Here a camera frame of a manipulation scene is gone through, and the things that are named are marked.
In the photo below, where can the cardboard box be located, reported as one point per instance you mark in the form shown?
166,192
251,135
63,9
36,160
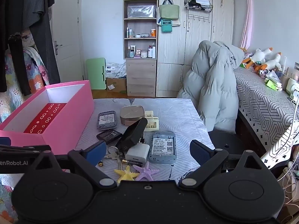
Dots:
116,85

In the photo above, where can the floral quilt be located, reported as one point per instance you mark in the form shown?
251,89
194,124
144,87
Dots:
35,74

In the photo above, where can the grey puffer jacket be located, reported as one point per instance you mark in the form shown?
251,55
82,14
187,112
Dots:
210,86

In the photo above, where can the pink box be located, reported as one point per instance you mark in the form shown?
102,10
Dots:
70,121

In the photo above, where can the red patterned paper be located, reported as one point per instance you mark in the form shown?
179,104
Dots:
44,119

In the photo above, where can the white patterned tablecloth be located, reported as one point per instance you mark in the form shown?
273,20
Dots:
182,121

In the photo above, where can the black rectangular device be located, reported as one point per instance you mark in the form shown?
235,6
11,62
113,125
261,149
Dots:
133,136

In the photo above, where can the pink curtain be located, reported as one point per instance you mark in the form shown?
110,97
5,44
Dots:
247,16

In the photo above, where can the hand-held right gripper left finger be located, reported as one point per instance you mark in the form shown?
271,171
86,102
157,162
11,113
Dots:
98,152

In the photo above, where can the wooden bookshelf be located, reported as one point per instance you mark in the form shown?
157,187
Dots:
141,79

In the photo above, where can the dark grey hanging garment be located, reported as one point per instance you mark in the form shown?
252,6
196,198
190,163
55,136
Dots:
39,16

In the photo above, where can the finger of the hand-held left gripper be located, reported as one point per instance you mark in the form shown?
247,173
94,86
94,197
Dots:
4,141

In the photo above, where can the teal pouch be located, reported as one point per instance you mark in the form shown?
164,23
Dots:
166,25

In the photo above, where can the blue-grey pocket router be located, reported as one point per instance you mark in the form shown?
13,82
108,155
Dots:
162,148

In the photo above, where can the black ruffled sleeve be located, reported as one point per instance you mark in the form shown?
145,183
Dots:
18,63

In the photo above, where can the black white geometric cloth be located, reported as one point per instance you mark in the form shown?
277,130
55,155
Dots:
264,107

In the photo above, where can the white printed packages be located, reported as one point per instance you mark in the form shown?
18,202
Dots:
115,69

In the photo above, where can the black gold battery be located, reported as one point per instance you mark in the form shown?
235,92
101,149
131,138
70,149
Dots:
133,162

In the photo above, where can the white goose plush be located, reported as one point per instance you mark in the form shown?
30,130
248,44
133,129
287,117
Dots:
272,61
262,53

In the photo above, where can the wooden wardrobe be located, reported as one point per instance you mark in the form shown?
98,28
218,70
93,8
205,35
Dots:
198,51

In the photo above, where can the green tote bag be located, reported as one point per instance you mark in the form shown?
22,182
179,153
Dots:
169,11

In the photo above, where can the white appliance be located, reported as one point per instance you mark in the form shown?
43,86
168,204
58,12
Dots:
292,86

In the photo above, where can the cream plastic clip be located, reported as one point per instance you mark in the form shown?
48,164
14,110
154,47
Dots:
151,124

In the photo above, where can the clear packaged item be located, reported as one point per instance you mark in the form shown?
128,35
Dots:
141,11

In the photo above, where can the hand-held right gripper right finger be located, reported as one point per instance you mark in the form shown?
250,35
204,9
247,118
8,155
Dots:
198,152

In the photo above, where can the black chair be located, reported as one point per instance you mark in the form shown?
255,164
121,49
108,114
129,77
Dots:
233,142

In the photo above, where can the green white packet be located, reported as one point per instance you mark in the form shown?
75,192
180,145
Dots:
273,84

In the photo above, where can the beige square case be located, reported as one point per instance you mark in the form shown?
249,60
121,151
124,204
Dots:
130,114

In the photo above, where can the black flat battery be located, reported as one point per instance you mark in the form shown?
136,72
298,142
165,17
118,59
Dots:
108,135

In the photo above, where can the purple starfish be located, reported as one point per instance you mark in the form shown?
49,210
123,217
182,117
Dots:
146,171

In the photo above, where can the row of cosmetic jars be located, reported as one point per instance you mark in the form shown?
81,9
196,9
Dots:
142,53

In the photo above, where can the white door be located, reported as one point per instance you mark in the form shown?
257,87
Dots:
67,28

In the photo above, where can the key bunch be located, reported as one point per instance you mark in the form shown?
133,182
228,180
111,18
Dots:
113,155

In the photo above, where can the grey pocket router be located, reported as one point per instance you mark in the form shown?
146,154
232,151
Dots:
106,121

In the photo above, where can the row of toiletry bottles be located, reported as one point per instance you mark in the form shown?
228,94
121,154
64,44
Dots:
140,35

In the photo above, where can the white charger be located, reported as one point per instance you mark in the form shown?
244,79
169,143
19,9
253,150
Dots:
137,154

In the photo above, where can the yellow starfish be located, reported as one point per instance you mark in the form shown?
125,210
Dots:
126,174

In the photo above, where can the black hanging garment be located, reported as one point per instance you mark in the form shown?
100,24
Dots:
7,28

